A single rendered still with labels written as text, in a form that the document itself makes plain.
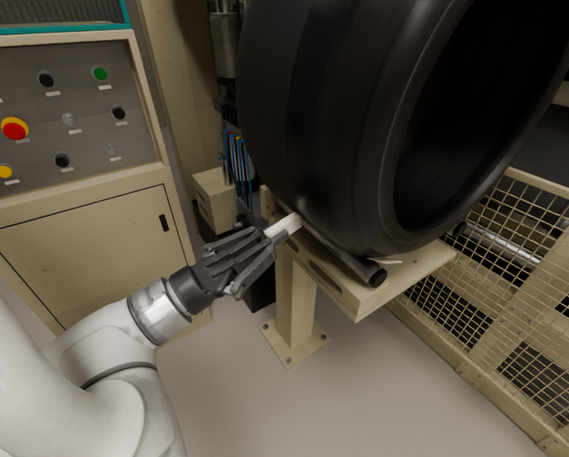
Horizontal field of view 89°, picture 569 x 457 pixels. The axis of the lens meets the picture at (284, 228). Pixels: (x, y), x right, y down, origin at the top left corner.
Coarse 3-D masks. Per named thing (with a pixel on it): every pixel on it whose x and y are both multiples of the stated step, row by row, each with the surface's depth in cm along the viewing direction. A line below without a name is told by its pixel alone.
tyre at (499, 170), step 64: (256, 0) 39; (320, 0) 30; (384, 0) 27; (448, 0) 27; (512, 0) 55; (256, 64) 40; (320, 64) 31; (384, 64) 29; (448, 64) 71; (512, 64) 61; (256, 128) 44; (320, 128) 33; (384, 128) 32; (448, 128) 74; (512, 128) 63; (320, 192) 38; (384, 192) 39; (448, 192) 71
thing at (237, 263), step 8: (264, 240) 48; (256, 248) 47; (264, 248) 48; (240, 256) 47; (248, 256) 47; (256, 256) 48; (224, 264) 46; (232, 264) 46; (240, 264) 47; (248, 264) 48; (216, 272) 45; (240, 272) 48
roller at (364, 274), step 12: (312, 228) 68; (324, 240) 65; (336, 252) 63; (348, 252) 60; (348, 264) 60; (360, 264) 58; (372, 264) 57; (360, 276) 58; (372, 276) 56; (384, 276) 57
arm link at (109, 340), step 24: (96, 312) 41; (120, 312) 40; (72, 336) 39; (96, 336) 38; (120, 336) 38; (144, 336) 40; (72, 360) 36; (96, 360) 36; (120, 360) 36; (144, 360) 38
